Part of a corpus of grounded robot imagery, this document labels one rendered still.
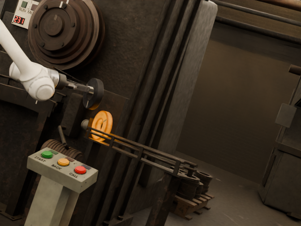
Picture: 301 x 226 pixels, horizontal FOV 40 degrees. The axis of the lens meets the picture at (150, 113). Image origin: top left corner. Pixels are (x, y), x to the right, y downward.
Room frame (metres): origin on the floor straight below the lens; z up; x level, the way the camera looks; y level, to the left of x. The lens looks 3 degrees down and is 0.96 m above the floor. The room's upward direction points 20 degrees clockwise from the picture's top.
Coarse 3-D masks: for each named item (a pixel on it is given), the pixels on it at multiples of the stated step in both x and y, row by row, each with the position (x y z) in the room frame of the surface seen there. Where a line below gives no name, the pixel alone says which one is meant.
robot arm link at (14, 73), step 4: (12, 64) 1.81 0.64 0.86; (36, 64) 1.84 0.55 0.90; (12, 68) 1.79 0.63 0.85; (16, 68) 1.79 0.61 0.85; (44, 68) 1.87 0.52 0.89; (12, 72) 1.79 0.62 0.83; (16, 72) 1.79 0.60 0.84; (12, 76) 1.80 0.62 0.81; (16, 76) 1.79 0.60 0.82; (16, 80) 1.81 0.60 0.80
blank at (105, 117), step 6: (102, 114) 2.11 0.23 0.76; (108, 114) 2.08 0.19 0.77; (96, 120) 2.14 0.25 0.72; (102, 120) 2.09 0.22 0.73; (108, 120) 2.06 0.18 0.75; (96, 126) 2.13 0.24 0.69; (102, 126) 2.07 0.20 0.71; (108, 126) 2.05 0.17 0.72; (96, 132) 2.10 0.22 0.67; (108, 132) 2.06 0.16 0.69; (96, 138) 2.09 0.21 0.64; (102, 138) 2.07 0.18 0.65
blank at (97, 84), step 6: (96, 78) 2.05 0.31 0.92; (90, 84) 2.06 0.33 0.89; (96, 84) 2.01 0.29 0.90; (102, 84) 2.02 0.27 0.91; (96, 90) 2.00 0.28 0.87; (102, 90) 2.00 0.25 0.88; (84, 96) 2.09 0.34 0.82; (90, 96) 2.08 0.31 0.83; (96, 96) 1.98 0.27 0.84; (102, 96) 2.00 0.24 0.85; (84, 102) 2.07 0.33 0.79; (90, 102) 2.02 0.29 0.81; (96, 102) 1.99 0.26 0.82; (90, 108) 2.02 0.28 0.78
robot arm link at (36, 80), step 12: (0, 24) 1.66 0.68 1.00; (0, 36) 1.65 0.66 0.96; (12, 36) 1.67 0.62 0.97; (12, 48) 1.65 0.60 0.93; (24, 60) 1.66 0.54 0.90; (24, 72) 1.67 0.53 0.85; (36, 72) 1.68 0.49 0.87; (24, 84) 1.69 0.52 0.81; (36, 84) 1.66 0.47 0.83; (48, 84) 1.68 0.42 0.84; (36, 96) 1.67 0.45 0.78; (48, 96) 1.69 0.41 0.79
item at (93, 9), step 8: (88, 0) 2.37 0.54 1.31; (96, 8) 2.40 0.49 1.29; (32, 16) 2.48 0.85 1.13; (96, 16) 2.34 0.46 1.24; (96, 24) 2.33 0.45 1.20; (96, 32) 2.33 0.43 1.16; (96, 40) 2.32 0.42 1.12; (32, 48) 2.45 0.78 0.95; (88, 48) 2.33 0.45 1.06; (96, 48) 2.37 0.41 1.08; (40, 56) 2.43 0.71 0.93; (80, 56) 2.34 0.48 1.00; (88, 56) 2.36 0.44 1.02; (48, 64) 2.40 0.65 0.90; (56, 64) 2.39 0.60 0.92; (64, 64) 2.37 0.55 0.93; (72, 64) 2.35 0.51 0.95; (80, 64) 2.38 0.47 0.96
